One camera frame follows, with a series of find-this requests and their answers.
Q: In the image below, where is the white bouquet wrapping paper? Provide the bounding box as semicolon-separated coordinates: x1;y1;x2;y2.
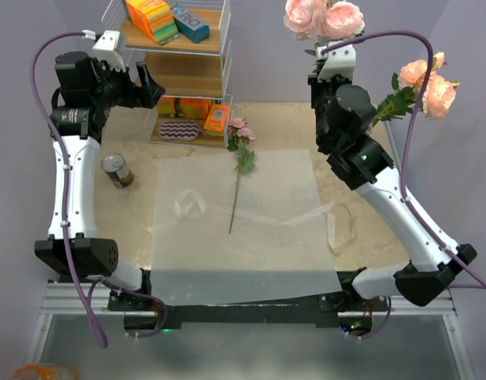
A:
151;150;340;306

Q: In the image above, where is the orange sponge pack top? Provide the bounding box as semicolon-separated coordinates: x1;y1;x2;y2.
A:
125;0;180;45

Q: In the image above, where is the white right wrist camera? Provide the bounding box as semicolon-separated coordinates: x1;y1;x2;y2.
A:
315;44;356;82

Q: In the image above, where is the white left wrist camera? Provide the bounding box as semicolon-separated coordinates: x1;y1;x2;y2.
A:
92;30;127;72

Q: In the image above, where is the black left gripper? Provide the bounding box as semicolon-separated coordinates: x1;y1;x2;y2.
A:
90;57;165;112

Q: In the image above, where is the pink rose bunch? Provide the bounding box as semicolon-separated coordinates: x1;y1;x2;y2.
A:
227;117;256;234

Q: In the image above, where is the brown tin can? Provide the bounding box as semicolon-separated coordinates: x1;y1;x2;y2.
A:
101;153;134;188

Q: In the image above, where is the purple wavy scrub pad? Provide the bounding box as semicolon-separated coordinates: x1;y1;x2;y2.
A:
158;121;205;141

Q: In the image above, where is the pink rose stem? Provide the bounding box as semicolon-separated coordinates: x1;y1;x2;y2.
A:
283;0;366;42
372;51;459;126

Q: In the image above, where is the orange sponge box middle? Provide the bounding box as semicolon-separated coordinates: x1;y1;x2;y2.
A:
179;97;212;120

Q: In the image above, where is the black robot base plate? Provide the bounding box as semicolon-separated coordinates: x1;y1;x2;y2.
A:
108;270;392;336

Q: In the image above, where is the orange sponge box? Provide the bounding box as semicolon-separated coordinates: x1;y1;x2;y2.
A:
156;96;178;118
203;104;230;136
179;97;212;120

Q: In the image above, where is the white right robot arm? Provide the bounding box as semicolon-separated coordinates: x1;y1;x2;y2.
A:
308;74;477;311

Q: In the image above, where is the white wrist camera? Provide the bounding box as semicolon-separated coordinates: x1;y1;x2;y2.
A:
92;30;127;72
315;44;356;82

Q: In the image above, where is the orange plastic bottle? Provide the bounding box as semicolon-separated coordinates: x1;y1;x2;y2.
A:
11;363;79;380

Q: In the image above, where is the orange sponge box left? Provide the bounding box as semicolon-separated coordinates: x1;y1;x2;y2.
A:
156;96;178;118

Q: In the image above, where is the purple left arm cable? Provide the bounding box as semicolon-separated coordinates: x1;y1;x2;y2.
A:
32;32;172;349

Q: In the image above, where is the blue RIO box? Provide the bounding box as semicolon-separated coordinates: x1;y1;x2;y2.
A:
171;4;210;44

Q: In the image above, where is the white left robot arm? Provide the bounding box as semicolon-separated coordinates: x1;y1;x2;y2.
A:
34;51;165;310

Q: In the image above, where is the cream printed ribbon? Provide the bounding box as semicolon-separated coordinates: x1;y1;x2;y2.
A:
146;188;357;257

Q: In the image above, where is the orange sponge box right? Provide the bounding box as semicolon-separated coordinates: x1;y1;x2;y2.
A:
203;104;230;136

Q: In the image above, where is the white wire wooden shelf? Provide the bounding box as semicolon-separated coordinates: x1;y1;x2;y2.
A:
101;0;235;149

